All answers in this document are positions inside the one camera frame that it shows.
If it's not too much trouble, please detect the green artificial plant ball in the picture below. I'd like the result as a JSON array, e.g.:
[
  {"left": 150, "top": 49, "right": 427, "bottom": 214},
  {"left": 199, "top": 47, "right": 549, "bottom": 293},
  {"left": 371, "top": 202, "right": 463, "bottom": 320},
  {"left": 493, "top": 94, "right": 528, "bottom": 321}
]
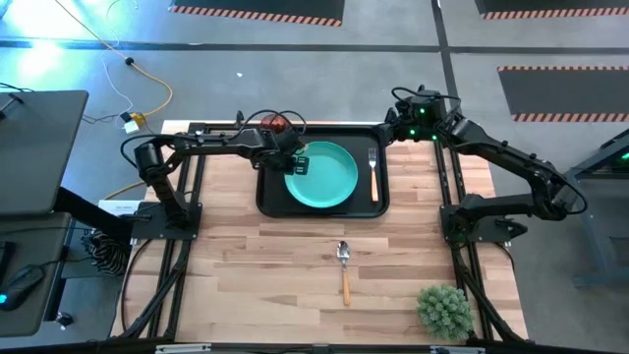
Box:
[{"left": 415, "top": 283, "right": 474, "bottom": 342}]

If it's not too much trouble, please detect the white paper label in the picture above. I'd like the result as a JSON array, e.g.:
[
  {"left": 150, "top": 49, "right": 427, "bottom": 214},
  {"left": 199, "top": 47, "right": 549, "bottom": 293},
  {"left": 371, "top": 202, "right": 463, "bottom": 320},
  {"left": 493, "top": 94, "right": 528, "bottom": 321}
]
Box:
[{"left": 97, "top": 199, "right": 143, "bottom": 217}]

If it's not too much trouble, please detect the black aluminium table frame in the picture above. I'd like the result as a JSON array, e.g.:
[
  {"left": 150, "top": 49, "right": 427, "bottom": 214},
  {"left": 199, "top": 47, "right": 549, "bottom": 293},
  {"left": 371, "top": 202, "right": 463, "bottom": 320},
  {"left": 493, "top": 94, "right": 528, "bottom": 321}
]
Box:
[{"left": 110, "top": 120, "right": 530, "bottom": 354}]

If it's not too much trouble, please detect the silver metal bracket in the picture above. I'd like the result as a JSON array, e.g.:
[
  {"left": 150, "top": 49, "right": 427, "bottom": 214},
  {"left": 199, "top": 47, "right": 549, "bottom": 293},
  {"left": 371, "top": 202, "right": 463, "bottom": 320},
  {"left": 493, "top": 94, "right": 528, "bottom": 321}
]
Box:
[
  {"left": 430, "top": 345, "right": 486, "bottom": 354},
  {"left": 155, "top": 342, "right": 212, "bottom": 354}
]

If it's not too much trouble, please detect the fork with wooden handle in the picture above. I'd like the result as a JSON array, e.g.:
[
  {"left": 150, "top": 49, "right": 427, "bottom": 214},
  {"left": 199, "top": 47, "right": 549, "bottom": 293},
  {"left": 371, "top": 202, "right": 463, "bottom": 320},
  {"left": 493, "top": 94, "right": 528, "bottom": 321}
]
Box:
[{"left": 367, "top": 147, "right": 380, "bottom": 204}]

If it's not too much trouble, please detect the black side desk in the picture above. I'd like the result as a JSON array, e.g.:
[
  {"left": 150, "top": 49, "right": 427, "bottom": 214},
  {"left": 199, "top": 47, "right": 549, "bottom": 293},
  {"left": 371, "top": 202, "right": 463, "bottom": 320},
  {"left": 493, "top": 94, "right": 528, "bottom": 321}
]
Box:
[{"left": 0, "top": 210, "right": 74, "bottom": 338}]

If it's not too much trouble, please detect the black mat with hazard stripe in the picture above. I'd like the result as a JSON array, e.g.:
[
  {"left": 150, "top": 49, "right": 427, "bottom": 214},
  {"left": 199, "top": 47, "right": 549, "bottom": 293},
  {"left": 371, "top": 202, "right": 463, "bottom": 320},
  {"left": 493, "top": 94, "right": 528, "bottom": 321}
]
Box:
[
  {"left": 474, "top": 0, "right": 629, "bottom": 21},
  {"left": 497, "top": 65, "right": 629, "bottom": 123},
  {"left": 169, "top": 0, "right": 346, "bottom": 28}
]

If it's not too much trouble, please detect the spoon with wooden handle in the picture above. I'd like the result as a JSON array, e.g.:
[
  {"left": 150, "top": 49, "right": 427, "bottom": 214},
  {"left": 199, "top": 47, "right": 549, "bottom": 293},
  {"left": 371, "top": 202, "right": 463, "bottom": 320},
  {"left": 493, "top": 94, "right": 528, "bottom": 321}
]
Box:
[{"left": 335, "top": 240, "right": 353, "bottom": 308}]

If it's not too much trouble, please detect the black and white coiled cable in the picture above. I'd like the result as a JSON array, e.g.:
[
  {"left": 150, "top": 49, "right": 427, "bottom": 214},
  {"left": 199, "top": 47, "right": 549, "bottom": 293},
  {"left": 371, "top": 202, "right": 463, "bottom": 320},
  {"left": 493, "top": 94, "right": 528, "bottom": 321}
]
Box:
[{"left": 81, "top": 228, "right": 132, "bottom": 276}]

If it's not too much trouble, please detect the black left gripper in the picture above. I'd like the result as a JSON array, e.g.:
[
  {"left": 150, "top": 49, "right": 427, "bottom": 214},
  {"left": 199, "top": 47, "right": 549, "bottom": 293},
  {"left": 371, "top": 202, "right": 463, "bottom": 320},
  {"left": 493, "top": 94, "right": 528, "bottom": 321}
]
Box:
[{"left": 255, "top": 128, "right": 311, "bottom": 176}]

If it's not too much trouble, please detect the grey metal table frame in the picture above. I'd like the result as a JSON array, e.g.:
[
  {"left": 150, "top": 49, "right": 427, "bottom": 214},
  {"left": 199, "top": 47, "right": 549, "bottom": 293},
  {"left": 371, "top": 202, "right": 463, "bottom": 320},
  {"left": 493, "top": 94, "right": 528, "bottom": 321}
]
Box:
[{"left": 540, "top": 128, "right": 629, "bottom": 289}]

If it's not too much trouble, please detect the black plastic tray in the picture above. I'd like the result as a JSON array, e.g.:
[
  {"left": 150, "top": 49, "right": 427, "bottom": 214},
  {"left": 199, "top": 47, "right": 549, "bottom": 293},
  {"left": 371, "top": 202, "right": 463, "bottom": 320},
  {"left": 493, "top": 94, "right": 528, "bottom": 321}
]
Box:
[{"left": 255, "top": 123, "right": 391, "bottom": 219}]

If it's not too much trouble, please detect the copper brown cup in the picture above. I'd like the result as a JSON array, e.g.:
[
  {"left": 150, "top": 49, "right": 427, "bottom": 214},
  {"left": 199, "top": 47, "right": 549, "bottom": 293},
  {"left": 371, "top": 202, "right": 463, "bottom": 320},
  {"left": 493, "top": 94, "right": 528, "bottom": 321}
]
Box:
[{"left": 259, "top": 113, "right": 289, "bottom": 135}]

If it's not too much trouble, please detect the yellow floor cable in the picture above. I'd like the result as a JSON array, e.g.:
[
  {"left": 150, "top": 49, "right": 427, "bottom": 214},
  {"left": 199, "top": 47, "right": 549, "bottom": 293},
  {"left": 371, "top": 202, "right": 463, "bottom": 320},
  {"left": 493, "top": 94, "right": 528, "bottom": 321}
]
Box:
[{"left": 52, "top": 0, "right": 174, "bottom": 201}]

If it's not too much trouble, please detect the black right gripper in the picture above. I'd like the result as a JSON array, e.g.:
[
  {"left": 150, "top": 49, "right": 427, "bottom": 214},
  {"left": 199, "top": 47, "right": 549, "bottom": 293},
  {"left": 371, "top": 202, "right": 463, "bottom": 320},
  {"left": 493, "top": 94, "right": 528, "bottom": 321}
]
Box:
[{"left": 377, "top": 88, "right": 446, "bottom": 145}]

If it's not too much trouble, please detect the teal round plate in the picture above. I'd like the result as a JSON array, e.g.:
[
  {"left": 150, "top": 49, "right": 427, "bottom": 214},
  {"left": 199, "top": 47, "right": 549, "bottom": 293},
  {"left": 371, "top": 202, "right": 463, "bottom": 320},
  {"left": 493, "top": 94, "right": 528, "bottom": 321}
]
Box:
[{"left": 283, "top": 141, "right": 360, "bottom": 209}]

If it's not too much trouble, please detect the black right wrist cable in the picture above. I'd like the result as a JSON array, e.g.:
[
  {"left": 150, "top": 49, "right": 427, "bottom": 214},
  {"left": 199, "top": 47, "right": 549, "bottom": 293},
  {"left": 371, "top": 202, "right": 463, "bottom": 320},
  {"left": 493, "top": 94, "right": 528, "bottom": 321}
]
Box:
[{"left": 391, "top": 86, "right": 463, "bottom": 124}]

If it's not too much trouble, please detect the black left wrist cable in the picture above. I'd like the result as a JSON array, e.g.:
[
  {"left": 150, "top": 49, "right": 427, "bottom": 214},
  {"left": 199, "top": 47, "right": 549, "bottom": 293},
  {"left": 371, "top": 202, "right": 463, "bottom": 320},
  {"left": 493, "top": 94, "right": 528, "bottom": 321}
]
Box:
[{"left": 235, "top": 108, "right": 309, "bottom": 144}]

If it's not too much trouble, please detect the white and yellow power adapter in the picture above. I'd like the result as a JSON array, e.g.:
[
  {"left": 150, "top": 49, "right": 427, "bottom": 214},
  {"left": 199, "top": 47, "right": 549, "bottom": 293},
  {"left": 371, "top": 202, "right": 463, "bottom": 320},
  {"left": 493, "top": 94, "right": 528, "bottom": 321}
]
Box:
[{"left": 120, "top": 111, "right": 147, "bottom": 135}]

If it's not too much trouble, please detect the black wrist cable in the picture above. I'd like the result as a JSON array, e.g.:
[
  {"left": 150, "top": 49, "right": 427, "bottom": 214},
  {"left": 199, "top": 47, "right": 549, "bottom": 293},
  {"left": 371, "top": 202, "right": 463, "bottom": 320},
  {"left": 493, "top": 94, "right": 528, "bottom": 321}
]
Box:
[
  {"left": 391, "top": 86, "right": 463, "bottom": 124},
  {"left": 235, "top": 108, "right": 309, "bottom": 144}
]

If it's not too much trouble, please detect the white floor cable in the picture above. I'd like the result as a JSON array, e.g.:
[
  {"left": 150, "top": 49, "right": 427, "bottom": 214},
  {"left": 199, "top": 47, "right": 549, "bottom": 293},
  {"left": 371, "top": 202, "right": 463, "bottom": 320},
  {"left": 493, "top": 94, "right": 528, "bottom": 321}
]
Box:
[{"left": 81, "top": 0, "right": 140, "bottom": 124}]

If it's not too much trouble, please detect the black computer mouse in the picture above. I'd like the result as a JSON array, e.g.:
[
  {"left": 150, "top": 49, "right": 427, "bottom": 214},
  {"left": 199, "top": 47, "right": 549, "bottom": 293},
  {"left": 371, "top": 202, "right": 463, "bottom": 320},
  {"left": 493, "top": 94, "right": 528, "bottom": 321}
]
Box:
[{"left": 0, "top": 264, "right": 46, "bottom": 312}]

